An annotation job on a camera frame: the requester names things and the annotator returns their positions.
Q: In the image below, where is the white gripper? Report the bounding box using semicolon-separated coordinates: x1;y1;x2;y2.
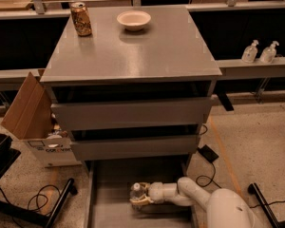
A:
130;182;164;206

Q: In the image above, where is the clear plastic water bottle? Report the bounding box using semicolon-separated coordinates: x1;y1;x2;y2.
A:
130;182;144;210

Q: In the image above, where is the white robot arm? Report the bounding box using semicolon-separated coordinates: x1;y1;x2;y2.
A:
130;177;264;228

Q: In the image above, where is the grey open bottom drawer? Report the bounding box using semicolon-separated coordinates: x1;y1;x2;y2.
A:
84;157;199;228

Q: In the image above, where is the grey middle drawer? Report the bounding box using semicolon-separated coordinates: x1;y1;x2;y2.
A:
70;135;200;161

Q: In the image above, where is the grey top drawer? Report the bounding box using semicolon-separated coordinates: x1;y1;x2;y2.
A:
51;98;211;130

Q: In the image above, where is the grey drawer cabinet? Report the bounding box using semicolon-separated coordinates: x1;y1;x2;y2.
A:
41;7;221;168

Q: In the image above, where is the left clear pump bottle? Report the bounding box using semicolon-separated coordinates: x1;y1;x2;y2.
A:
241;40;258;63

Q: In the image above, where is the clear pump bottle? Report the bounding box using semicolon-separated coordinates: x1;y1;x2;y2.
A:
260;41;279;64
241;40;258;63

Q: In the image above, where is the right clear pump bottle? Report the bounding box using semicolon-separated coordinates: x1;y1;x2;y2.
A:
260;41;279;64

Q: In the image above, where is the black power adapter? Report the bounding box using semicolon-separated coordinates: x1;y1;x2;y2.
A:
198;145;219;163

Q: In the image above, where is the black stand leg right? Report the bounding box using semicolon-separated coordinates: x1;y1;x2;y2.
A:
248;183;285;228

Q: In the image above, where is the open cardboard box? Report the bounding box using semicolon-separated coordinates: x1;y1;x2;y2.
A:
1;72;80;167

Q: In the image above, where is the black stand base left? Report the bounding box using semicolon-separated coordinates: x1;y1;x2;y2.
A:
0;134;77;228

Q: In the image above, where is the white paper bowl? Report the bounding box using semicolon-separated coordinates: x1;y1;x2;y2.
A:
117;10;151;31

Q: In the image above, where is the gold soda can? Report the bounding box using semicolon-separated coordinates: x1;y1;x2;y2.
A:
70;2;92;36

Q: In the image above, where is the black cable on right floor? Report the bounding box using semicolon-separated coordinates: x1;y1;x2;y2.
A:
195;123;285;209

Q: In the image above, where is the black cable on floor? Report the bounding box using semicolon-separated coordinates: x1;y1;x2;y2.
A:
0;183;62;228
195;123;285;209

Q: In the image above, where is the black cable on left floor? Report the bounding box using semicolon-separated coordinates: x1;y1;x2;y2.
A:
0;183;62;228

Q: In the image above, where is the grey metal rail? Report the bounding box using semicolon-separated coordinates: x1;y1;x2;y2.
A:
0;7;285;90

